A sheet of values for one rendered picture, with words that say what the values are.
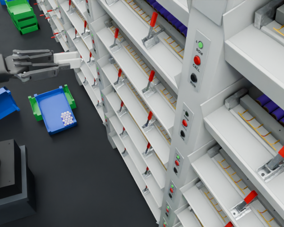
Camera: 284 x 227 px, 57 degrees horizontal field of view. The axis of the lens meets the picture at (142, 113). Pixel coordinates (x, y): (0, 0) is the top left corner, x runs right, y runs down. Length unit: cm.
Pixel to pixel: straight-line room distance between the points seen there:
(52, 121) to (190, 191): 133
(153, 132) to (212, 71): 54
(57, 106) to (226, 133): 162
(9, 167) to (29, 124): 71
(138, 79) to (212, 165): 39
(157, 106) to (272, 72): 48
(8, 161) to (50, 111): 68
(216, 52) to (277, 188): 25
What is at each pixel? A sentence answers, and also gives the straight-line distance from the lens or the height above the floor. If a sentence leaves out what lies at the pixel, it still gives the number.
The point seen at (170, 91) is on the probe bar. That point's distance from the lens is 81.
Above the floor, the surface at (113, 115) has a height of 33.
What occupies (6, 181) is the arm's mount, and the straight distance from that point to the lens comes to 139.
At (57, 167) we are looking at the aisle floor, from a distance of 180.
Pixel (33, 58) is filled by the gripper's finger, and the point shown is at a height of 105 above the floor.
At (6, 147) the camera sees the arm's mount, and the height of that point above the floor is 38.
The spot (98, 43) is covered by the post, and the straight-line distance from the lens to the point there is 120.
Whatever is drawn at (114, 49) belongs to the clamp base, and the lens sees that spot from 103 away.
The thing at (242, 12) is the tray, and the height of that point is 130.
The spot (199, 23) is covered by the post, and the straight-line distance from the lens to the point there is 49.
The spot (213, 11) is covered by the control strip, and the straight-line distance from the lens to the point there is 44.
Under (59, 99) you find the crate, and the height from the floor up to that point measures 9.
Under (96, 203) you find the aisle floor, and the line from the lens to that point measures 164.
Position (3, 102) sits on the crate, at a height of 8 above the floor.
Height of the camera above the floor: 150
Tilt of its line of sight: 49 degrees down
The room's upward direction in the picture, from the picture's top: straight up
